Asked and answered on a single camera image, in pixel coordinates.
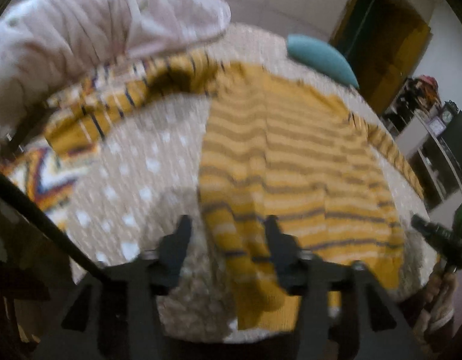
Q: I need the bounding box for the yellow striped knit sweater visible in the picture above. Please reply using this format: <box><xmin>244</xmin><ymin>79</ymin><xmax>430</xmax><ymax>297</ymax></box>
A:
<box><xmin>45</xmin><ymin>50</ymin><xmax>422</xmax><ymax>331</ymax></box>

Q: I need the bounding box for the pile of clothes on shelf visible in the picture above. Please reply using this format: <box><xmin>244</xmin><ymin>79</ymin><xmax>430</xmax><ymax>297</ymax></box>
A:
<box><xmin>401</xmin><ymin>75</ymin><xmax>442</xmax><ymax>111</ymax></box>

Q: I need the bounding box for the person's right hand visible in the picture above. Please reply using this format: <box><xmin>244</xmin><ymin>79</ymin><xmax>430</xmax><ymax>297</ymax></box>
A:
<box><xmin>424</xmin><ymin>262</ymin><xmax>457</xmax><ymax>322</ymax></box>

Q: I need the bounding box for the white shelf unit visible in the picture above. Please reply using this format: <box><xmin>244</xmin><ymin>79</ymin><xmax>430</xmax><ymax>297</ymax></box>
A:
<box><xmin>381</xmin><ymin>77</ymin><xmax>462</xmax><ymax>226</ymax></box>

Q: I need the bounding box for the black table clock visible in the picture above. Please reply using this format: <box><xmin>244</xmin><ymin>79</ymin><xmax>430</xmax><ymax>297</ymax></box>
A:
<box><xmin>440</xmin><ymin>101</ymin><xmax>460</xmax><ymax>126</ymax></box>

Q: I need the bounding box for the beige dotted quilted bedspread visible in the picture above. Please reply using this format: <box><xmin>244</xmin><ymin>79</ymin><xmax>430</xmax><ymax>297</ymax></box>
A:
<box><xmin>66</xmin><ymin>24</ymin><xmax>437</xmax><ymax>343</ymax></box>

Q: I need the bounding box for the colourful geometric patterned bedsheet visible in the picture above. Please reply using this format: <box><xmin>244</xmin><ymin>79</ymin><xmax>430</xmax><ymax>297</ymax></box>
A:
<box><xmin>0</xmin><ymin>137</ymin><xmax>99</xmax><ymax>230</ymax></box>

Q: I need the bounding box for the brown wooden door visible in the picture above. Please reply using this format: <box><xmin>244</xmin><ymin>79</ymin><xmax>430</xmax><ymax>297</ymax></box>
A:
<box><xmin>330</xmin><ymin>0</ymin><xmax>430</xmax><ymax>115</ymax></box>

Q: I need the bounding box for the teal cushion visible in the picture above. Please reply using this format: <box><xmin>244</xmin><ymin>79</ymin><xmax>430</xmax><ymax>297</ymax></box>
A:
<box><xmin>286</xmin><ymin>34</ymin><xmax>359</xmax><ymax>89</ymax></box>

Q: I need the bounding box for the pink floral comforter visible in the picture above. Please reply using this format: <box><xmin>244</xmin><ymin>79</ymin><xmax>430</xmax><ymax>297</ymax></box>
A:
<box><xmin>0</xmin><ymin>0</ymin><xmax>231</xmax><ymax>128</ymax></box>

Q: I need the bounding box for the black cable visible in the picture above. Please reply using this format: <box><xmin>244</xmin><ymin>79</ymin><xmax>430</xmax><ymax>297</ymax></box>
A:
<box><xmin>0</xmin><ymin>164</ymin><xmax>112</xmax><ymax>282</ymax></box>

